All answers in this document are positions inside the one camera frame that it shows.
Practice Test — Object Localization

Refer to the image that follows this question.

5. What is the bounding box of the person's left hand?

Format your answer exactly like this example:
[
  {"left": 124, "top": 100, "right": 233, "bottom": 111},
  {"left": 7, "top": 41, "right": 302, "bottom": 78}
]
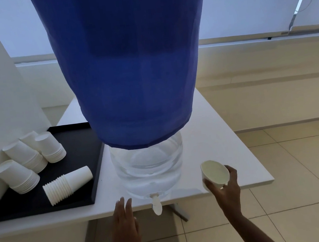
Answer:
[{"left": 106, "top": 195, "right": 142, "bottom": 242}]

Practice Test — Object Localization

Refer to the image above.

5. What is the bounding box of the person's right hand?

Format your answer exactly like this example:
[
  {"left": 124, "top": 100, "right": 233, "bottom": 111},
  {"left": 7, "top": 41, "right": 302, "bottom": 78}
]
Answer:
[{"left": 203, "top": 163, "right": 245, "bottom": 225}]

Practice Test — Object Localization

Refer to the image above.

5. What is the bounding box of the single white paper cup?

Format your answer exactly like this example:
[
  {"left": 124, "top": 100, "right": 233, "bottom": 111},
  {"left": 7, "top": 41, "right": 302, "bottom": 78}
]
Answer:
[{"left": 199, "top": 158, "right": 232, "bottom": 193}]

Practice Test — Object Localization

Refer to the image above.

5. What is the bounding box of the stack of white paper cups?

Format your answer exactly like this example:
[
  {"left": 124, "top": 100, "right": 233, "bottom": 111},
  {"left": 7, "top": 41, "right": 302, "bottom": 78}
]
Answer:
[
  {"left": 40, "top": 165, "right": 97, "bottom": 207},
  {"left": 33, "top": 129, "right": 68, "bottom": 165},
  {"left": 0, "top": 156, "right": 42, "bottom": 197},
  {"left": 1, "top": 137, "right": 50, "bottom": 178},
  {"left": 18, "top": 130, "right": 42, "bottom": 156}
]

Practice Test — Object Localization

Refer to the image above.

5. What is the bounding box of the clear water dispenser jug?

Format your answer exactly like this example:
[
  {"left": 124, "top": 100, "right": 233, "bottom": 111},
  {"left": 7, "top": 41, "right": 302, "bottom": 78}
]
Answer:
[{"left": 108, "top": 130, "right": 190, "bottom": 204}]

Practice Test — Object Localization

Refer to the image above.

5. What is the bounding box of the black rectangular tray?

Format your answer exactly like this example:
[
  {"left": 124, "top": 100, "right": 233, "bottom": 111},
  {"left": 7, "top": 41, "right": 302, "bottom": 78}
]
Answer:
[{"left": 0, "top": 120, "right": 113, "bottom": 223}]

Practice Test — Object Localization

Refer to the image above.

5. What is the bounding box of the white dispenser tap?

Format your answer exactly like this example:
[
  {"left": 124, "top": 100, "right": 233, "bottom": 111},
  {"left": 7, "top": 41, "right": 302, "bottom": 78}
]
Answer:
[{"left": 149, "top": 192, "right": 163, "bottom": 217}]

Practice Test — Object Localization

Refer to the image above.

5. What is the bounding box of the grey metal table leg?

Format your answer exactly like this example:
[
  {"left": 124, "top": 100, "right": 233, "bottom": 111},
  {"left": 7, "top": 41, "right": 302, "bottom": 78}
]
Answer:
[{"left": 169, "top": 202, "right": 190, "bottom": 224}]

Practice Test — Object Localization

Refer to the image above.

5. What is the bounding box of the white table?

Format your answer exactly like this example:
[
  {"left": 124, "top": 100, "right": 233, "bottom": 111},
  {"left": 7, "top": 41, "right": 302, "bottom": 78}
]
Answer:
[{"left": 0, "top": 75, "right": 279, "bottom": 239}]

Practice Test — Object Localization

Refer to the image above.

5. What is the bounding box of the blue fabric dispenser cover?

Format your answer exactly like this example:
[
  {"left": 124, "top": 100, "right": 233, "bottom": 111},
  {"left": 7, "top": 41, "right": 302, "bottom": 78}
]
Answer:
[{"left": 29, "top": 0, "right": 228, "bottom": 160}]

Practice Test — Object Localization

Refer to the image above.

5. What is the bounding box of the grey blind bottom rail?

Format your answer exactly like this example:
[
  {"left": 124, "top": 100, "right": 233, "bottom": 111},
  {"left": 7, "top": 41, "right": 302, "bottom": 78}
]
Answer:
[{"left": 11, "top": 20, "right": 319, "bottom": 70}]

